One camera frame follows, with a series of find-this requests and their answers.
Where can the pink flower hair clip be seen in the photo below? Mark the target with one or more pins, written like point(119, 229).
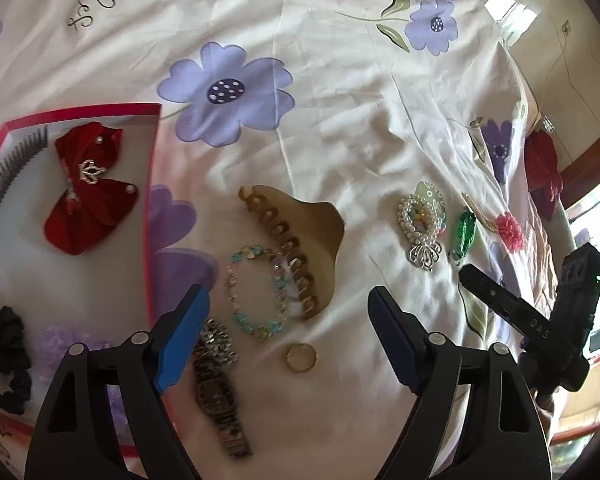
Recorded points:
point(510, 230)

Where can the black hair comb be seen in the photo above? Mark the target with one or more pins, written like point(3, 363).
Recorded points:
point(0, 180)

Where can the black scrunchie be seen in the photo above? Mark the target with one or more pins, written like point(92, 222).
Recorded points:
point(10, 340)

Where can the purple organza scrunchie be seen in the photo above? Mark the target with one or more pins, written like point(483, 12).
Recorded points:
point(50, 345)

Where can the pearl hair ornament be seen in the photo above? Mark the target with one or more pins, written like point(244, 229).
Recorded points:
point(420, 220)

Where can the red bow hair clip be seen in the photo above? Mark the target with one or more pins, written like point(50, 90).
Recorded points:
point(90, 210)

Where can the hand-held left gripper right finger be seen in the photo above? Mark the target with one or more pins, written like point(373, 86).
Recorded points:
point(395, 332)

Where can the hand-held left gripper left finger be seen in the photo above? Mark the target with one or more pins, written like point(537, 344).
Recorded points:
point(180, 342)

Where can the metal wristwatch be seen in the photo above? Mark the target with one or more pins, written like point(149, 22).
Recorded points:
point(215, 395)

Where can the pearl hair pin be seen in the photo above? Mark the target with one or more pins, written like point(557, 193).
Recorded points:
point(475, 205)

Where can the tan hair claw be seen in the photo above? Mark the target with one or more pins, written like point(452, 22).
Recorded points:
point(310, 230)

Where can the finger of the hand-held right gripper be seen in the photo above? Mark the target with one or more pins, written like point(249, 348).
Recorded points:
point(500, 300)

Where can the red cardboard box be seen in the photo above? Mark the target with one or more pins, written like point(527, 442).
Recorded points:
point(30, 270)

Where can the red cloth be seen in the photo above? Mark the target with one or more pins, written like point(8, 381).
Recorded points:
point(542, 170)

